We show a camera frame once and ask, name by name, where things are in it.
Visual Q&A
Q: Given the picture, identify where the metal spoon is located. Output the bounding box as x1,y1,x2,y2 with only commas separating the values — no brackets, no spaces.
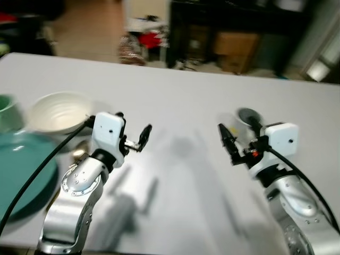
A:
70,140,92,162

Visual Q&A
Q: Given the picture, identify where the white ribbed bowl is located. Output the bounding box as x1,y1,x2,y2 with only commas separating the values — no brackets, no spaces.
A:
28,91,96,135

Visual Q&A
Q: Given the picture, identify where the patterned brown bag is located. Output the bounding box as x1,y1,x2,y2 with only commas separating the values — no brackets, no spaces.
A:
117,34,146,66

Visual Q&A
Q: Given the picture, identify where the brown cardboard box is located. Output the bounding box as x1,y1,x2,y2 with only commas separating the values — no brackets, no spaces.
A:
214,31,261,73

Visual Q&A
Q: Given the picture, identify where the red cloth item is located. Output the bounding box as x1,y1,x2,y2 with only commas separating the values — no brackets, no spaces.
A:
139,31,163,51

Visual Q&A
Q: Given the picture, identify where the black cabinet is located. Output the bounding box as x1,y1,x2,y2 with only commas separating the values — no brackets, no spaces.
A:
166,0,315,72

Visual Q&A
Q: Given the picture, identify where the teal plate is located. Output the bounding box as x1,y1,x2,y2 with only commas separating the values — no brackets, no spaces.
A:
0,130,60,219

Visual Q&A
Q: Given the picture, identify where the light green cup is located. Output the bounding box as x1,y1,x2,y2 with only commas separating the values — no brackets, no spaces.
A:
0,95,25,134

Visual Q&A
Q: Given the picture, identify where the dark chair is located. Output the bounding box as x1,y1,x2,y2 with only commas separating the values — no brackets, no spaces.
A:
0,10,57,57

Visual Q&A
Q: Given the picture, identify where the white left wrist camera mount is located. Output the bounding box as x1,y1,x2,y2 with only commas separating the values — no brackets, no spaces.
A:
91,112,127,169

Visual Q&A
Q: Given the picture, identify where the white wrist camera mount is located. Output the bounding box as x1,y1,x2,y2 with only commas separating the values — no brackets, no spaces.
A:
249,122,300,180
91,112,127,169

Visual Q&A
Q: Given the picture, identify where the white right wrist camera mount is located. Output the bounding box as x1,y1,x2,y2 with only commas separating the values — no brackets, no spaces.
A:
249,122,300,180

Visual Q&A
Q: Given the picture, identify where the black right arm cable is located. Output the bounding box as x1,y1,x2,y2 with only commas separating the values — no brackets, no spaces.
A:
267,147,340,232

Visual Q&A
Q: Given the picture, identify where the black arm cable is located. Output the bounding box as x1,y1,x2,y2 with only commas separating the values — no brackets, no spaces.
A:
267,147,340,232
0,117,95,237

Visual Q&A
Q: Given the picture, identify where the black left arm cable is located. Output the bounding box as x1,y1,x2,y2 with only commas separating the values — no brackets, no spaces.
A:
0,117,95,237

